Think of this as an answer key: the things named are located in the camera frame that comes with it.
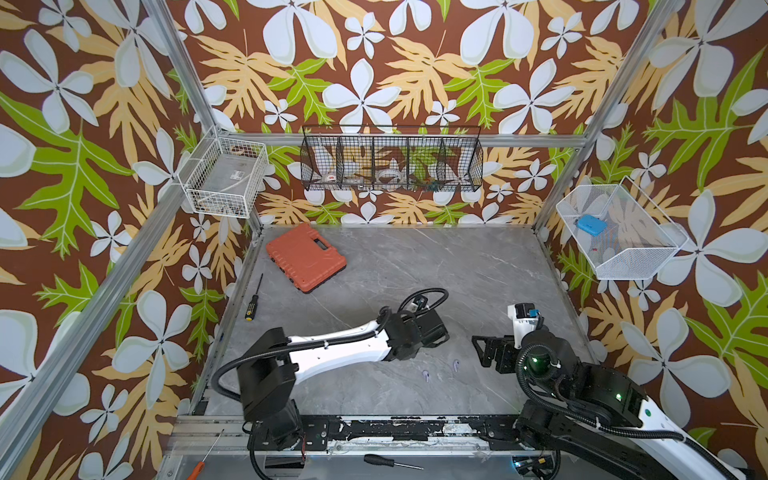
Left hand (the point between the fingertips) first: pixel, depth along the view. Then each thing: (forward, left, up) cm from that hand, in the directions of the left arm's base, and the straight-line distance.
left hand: (407, 331), depth 81 cm
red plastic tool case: (+31, +35, -7) cm, 47 cm away
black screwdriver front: (-29, +9, -9) cm, 31 cm away
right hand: (-7, -16, +10) cm, 20 cm away
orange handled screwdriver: (-30, +50, -9) cm, 59 cm away
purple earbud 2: (-6, -14, -10) cm, 19 cm away
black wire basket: (+51, +4, +21) cm, 56 cm away
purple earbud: (-9, -6, -10) cm, 15 cm away
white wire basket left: (+37, +54, +24) cm, 69 cm away
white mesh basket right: (+23, -59, +17) cm, 65 cm away
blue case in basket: (+26, -53, +16) cm, 61 cm away
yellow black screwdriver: (+12, +49, -9) cm, 52 cm away
